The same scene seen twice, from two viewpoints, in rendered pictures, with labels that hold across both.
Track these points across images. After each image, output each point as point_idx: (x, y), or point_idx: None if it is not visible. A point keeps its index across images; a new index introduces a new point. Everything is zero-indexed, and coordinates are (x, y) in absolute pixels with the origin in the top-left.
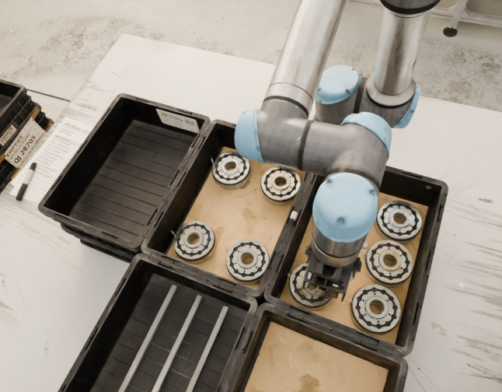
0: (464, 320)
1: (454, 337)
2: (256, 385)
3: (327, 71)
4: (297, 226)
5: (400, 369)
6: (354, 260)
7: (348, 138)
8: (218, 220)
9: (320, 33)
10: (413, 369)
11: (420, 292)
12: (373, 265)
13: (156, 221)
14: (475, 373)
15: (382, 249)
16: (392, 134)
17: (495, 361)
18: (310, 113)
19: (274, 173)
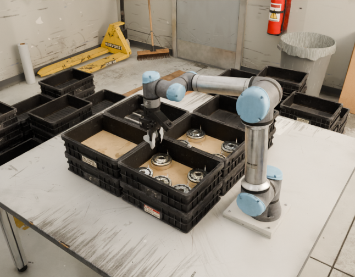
0: (127, 234)
1: (121, 228)
2: (131, 144)
3: (277, 169)
4: (184, 147)
5: (114, 159)
6: (145, 109)
7: (172, 81)
8: (205, 144)
9: (218, 79)
10: (115, 209)
11: (138, 171)
12: (160, 177)
13: (202, 116)
14: (102, 229)
15: (167, 181)
16: (259, 245)
17: (103, 238)
18: (281, 204)
19: (222, 158)
